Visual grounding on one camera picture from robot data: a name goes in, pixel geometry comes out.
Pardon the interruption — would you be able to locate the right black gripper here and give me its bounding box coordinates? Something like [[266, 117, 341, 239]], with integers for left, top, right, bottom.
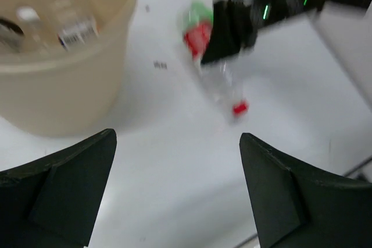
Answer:
[[201, 0, 371, 65]]

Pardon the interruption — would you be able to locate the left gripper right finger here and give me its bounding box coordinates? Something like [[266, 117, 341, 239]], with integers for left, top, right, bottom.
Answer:
[[239, 133, 371, 247]]

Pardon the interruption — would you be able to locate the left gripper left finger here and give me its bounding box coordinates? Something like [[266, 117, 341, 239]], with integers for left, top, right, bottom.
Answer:
[[1, 128, 117, 247]]

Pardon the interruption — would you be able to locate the red label bottle red cap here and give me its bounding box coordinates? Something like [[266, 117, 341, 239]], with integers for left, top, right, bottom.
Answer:
[[183, 20, 249, 122]]

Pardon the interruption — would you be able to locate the green plastic bottle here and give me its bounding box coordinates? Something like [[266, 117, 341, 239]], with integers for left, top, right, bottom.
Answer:
[[177, 0, 213, 33]]

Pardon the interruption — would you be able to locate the beige round bin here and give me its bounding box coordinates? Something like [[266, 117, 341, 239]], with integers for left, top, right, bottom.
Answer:
[[1, 0, 137, 136]]

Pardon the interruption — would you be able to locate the clear crushed bottle white cap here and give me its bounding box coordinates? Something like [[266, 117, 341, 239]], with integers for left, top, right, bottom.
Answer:
[[16, 6, 47, 53]]

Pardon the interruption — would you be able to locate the blue label water bottle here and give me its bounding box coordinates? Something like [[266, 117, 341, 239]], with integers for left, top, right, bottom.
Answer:
[[41, 0, 99, 51]]

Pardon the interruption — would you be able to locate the black label clear bottle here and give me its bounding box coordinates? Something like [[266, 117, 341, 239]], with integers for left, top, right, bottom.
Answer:
[[1, 17, 24, 55]]

